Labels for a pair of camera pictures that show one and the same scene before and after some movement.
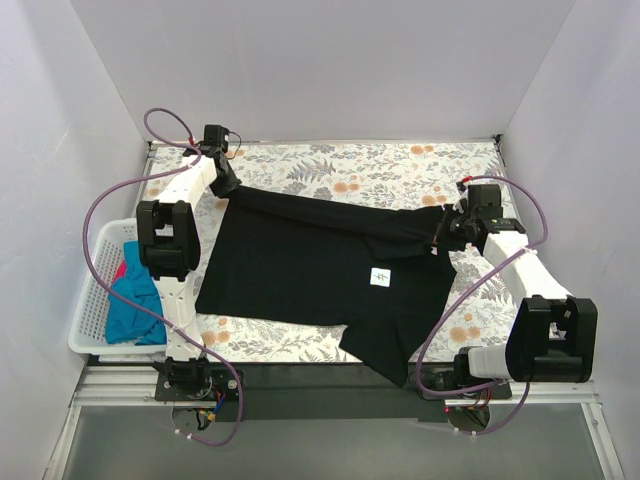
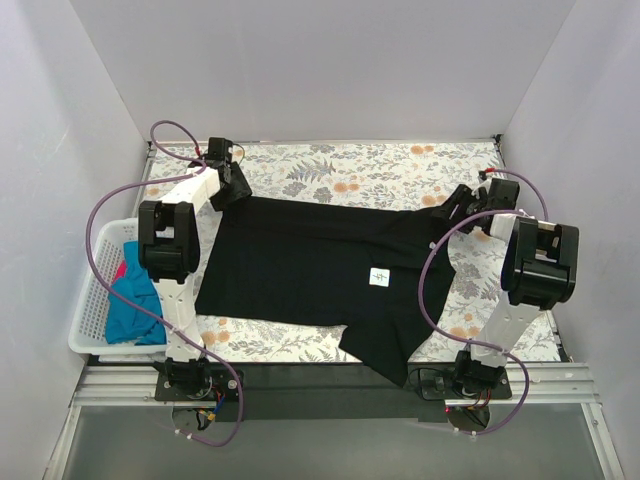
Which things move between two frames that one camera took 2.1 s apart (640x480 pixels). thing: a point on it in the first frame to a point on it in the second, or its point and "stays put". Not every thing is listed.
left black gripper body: x=226 y=177 to x=232 y=182
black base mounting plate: x=320 y=393 stays put
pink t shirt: x=121 y=271 stays put
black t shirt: x=289 y=261 stays put
